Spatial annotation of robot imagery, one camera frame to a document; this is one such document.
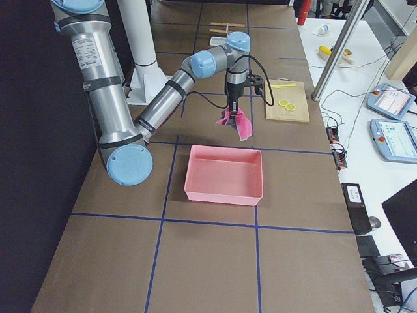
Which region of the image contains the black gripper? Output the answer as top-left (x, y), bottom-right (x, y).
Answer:
top-left (225, 83), bottom-right (245, 120)

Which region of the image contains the teach pendant near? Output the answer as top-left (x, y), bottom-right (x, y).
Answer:
top-left (369, 119), bottom-right (416, 164)

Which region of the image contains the pink plastic bin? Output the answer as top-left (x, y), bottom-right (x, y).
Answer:
top-left (184, 145), bottom-right (263, 206)

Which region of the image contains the orange terminal strip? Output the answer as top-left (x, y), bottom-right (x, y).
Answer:
top-left (332, 147), bottom-right (347, 170)
top-left (326, 127), bottom-right (339, 143)

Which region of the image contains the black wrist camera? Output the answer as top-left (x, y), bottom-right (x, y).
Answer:
top-left (245, 74), bottom-right (265, 96)

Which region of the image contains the pink cloth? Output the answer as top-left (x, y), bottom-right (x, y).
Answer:
top-left (216, 108), bottom-right (253, 141)

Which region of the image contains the red fire extinguisher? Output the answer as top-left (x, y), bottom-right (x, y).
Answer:
top-left (297, 0), bottom-right (312, 26)

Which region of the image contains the teach pendant far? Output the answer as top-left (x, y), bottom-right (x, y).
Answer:
top-left (366, 83), bottom-right (416, 120)

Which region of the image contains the white pedestal column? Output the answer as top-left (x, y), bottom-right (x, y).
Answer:
top-left (117, 0), bottom-right (168, 106)

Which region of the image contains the aluminium frame post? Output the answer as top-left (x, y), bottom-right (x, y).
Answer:
top-left (311, 0), bottom-right (369, 102)

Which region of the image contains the right black braided cable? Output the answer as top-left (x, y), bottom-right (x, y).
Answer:
top-left (187, 54), bottom-right (274, 109)

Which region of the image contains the black power box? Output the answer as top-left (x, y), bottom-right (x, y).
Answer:
top-left (341, 183), bottom-right (372, 235)

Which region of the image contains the white rack tray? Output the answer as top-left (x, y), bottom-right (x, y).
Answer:
top-left (209, 36), bottom-right (227, 46)

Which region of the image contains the yellow plastic knife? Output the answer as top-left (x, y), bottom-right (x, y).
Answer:
top-left (271, 83), bottom-right (297, 89)

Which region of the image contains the wooden cutting board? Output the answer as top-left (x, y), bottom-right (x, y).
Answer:
top-left (265, 80), bottom-right (310, 123)

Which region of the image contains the black monitor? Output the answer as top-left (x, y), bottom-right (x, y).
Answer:
top-left (382, 184), bottom-right (416, 265)

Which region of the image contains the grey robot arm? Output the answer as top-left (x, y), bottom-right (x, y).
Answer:
top-left (51, 1), bottom-right (250, 186)

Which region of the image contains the lemon slice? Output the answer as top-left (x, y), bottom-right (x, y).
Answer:
top-left (284, 103), bottom-right (296, 112)
top-left (278, 99), bottom-right (289, 107)

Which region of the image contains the yellow wooden toy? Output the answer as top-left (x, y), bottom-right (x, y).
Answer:
top-left (317, 45), bottom-right (355, 67)

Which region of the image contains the wooden rack rod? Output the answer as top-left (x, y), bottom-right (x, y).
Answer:
top-left (210, 22), bottom-right (245, 27)
top-left (209, 29), bottom-right (234, 34)

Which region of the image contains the teach pendant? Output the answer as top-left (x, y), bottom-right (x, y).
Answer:
top-left (369, 119), bottom-right (416, 164)
top-left (366, 83), bottom-right (416, 120)

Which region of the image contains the white bottle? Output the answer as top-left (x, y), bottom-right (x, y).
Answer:
top-left (313, 23), bottom-right (330, 37)

